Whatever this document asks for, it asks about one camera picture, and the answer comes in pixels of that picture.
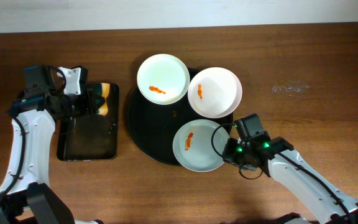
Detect green and yellow sponge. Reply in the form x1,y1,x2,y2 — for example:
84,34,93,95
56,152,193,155
91,83,110,116

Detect light grey plate bottom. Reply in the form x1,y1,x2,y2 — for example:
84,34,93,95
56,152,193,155
172,119,229,172

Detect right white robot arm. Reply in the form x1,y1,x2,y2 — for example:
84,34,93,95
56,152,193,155
218,114,358,223

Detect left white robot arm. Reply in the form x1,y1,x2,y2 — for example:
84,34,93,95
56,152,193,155
0,65,111,223

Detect rectangular black tray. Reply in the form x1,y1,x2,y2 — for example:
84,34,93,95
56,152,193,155
57,83,119,161

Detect round black serving tray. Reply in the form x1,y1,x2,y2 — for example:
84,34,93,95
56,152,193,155
126,67,234,166

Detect pinkish white plate top right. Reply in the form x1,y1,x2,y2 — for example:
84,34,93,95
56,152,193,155
187,67,242,118

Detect white plate top left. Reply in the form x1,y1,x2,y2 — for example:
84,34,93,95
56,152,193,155
137,54,190,105

